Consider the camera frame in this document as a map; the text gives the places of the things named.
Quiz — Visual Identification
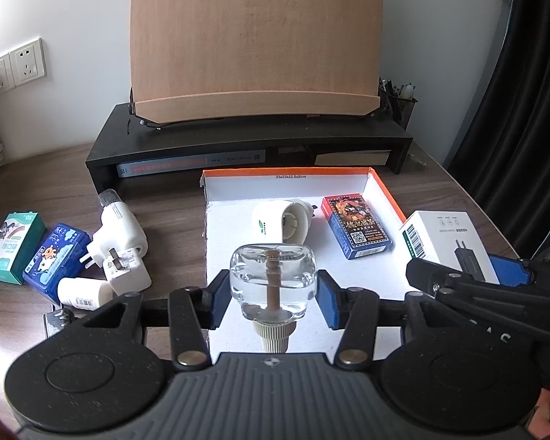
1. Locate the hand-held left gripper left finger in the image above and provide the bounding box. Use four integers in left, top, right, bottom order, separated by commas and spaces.
79, 269, 233, 373

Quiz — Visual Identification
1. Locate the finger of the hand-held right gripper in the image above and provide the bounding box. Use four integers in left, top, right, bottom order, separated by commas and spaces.
406, 259, 532, 305
488, 254, 550, 285

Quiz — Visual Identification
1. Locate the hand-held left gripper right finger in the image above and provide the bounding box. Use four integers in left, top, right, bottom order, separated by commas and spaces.
316, 269, 445, 373

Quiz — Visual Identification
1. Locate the white charger box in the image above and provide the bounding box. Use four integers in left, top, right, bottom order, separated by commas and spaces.
399, 211, 500, 285

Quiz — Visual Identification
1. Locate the clear liquid refill bottle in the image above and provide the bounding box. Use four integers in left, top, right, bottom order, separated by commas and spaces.
229, 245, 316, 353

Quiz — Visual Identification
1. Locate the white cardboard box orange rim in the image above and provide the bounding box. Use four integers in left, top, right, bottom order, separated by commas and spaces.
199, 167, 406, 353

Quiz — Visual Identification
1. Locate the playing card box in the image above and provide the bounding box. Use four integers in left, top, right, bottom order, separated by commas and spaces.
321, 194, 393, 260

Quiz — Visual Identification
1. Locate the white cube charger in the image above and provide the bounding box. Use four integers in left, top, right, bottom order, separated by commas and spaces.
103, 247, 152, 296

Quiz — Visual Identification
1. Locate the white plug-in heater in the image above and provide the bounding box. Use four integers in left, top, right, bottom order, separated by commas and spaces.
251, 198, 319, 243

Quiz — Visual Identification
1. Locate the white heater with bottle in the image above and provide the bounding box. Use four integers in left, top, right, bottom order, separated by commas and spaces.
80, 190, 148, 269

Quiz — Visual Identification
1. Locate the white pill bottle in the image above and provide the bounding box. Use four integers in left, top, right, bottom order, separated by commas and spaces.
57, 277, 114, 310

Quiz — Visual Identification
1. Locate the black plug adapter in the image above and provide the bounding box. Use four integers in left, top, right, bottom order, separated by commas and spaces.
43, 307, 76, 337

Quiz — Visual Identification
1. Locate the green bandage box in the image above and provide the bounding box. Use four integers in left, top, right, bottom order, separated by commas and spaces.
0, 212, 47, 284

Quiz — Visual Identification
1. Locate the black monitor riser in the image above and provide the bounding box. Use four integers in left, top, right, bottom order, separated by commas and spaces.
86, 101, 414, 183

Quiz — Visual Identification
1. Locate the black curtain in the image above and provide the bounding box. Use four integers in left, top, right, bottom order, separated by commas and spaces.
444, 0, 550, 257

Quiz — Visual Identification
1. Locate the blue plastic box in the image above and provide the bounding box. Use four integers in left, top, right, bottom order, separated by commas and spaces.
22, 224, 91, 295

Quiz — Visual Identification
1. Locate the black mesh pen holder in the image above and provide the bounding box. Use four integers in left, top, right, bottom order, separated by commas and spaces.
378, 78, 418, 129

